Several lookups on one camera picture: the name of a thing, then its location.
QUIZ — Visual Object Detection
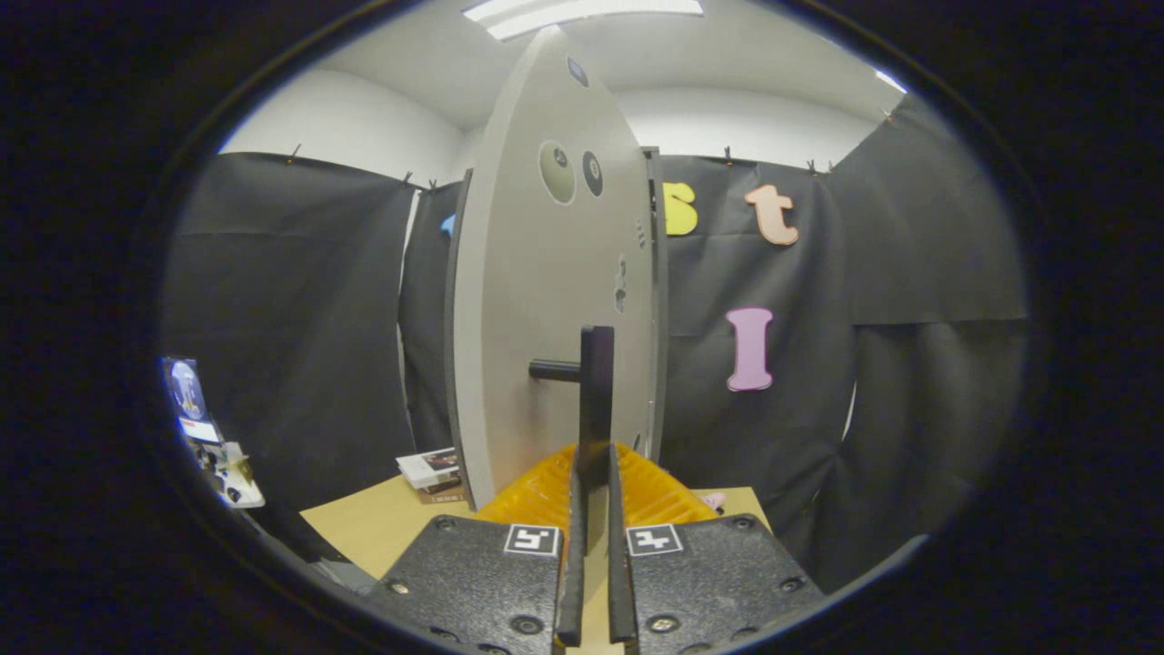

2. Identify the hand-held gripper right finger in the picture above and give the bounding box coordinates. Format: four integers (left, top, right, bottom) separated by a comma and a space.
607, 443, 827, 655

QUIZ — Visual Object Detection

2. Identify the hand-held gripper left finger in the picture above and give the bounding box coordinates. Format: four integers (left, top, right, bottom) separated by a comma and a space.
364, 443, 587, 655

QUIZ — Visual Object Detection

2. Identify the grey shoe cabinet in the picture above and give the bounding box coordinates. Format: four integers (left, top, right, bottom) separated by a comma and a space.
642, 146, 671, 467

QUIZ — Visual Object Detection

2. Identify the white shoe cabinet door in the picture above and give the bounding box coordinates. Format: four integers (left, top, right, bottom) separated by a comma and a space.
443, 25, 657, 554

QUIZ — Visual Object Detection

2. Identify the black backdrop cloth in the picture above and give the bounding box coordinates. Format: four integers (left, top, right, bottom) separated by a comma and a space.
159, 96, 1033, 592

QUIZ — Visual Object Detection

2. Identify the large ceiling light panel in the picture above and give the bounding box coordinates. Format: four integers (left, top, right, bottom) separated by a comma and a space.
462, 0, 706, 42

